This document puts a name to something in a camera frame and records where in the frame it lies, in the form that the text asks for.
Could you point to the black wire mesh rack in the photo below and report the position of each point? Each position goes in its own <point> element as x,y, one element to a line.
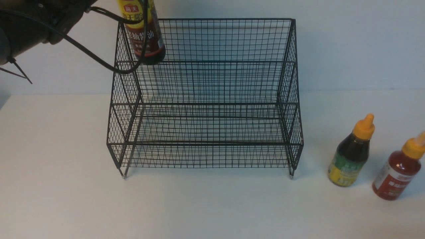
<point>226,95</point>

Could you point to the dark sauce bottle orange cap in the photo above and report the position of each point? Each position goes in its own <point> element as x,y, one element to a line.
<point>352,153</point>

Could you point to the red ketchup bottle orange cap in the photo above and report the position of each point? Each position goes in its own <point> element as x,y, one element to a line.
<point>400,169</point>

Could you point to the dark soy sauce bottle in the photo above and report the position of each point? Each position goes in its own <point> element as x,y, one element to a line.
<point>147,37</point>

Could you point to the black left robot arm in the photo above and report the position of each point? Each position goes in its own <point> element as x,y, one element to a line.
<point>27,23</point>

